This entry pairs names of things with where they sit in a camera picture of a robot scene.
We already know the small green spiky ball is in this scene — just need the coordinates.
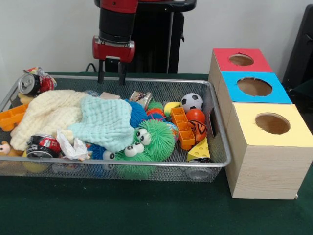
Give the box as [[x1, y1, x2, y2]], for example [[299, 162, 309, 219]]
[[114, 143, 152, 179]]

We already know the small soccer ball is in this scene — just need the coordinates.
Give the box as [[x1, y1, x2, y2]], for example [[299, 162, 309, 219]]
[[181, 93, 204, 113]]

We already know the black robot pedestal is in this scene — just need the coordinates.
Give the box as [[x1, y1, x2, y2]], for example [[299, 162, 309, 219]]
[[99, 7, 185, 74]]

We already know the shallow clear mesh bin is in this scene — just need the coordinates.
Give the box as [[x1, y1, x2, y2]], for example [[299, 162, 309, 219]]
[[0, 74, 232, 183]]

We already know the mint green muslin cloth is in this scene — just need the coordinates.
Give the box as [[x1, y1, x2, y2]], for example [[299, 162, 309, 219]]
[[68, 94, 135, 152]]

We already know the yellow cheese wedge toy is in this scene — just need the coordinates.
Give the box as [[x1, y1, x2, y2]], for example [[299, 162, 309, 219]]
[[187, 137, 211, 162]]

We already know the cream muslin cloth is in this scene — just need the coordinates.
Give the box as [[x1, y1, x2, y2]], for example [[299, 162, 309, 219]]
[[10, 90, 88, 151]]

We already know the orange toy block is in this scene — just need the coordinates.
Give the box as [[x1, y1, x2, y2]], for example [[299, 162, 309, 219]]
[[171, 107, 196, 150]]

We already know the red and black soda can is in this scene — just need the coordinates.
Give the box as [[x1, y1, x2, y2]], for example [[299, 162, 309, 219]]
[[26, 134, 62, 159]]

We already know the large green spiky ball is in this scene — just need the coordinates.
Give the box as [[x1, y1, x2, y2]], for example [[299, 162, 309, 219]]
[[134, 117, 176, 161]]

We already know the wooden box with three holes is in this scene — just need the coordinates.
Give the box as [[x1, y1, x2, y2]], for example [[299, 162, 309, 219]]
[[209, 47, 313, 200]]

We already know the small red ball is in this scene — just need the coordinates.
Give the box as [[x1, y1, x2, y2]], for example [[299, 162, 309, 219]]
[[186, 108, 206, 124]]

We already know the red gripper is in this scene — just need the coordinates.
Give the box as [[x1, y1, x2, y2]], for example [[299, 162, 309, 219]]
[[92, 35, 136, 86]]

